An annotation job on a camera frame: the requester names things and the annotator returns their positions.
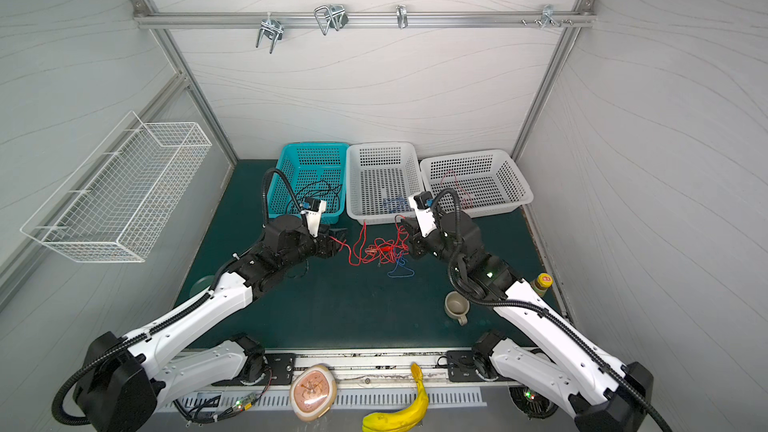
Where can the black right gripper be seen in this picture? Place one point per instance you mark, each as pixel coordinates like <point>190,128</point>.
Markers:
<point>417,243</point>

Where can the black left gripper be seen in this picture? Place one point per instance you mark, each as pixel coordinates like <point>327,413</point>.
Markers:
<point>327,245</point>

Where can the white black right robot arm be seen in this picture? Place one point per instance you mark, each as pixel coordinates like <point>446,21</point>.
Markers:
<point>565,370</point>

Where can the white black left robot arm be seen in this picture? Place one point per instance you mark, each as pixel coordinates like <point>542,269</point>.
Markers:
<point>124,379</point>

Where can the olive ceramic cup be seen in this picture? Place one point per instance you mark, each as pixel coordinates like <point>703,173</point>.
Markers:
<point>457,307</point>

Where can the teal perforated basket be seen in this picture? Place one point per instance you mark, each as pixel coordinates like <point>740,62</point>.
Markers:
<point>311,169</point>

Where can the white perforated basket middle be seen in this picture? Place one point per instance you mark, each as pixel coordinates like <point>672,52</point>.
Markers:
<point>379,179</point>

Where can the white perforated basket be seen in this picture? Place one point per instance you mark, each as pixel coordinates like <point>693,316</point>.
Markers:
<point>379,179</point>
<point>487,182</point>

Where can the white perforated basket right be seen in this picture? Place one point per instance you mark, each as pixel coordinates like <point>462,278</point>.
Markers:
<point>487,182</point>

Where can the yellow red capped bottle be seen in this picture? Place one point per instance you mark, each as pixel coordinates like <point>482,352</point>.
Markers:
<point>542,284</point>

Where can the round wooden toy face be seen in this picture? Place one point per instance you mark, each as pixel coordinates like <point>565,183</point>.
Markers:
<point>313,393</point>

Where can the yellow banana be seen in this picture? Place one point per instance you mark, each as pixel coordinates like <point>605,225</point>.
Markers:
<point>405,419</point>

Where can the metal clamp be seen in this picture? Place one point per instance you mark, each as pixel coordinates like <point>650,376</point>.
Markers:
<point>401,16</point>
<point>547,19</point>
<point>331,17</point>
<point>271,31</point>

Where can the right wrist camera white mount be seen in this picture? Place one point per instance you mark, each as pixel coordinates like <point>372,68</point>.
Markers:
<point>421,204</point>

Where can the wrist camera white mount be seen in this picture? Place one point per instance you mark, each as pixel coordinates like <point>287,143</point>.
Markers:
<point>421,204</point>
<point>312,210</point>

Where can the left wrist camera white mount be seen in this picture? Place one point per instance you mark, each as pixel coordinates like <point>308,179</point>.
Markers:
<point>312,210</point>

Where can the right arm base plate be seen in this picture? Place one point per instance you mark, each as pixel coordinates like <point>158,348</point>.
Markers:
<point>462,366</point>

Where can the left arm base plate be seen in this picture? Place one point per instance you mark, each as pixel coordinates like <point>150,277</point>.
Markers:
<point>271,368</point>

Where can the white wire wall basket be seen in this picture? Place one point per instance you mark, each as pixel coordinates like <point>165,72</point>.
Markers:
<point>113,207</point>

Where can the aluminium overhead rail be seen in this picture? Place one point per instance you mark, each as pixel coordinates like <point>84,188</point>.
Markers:
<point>357,20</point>

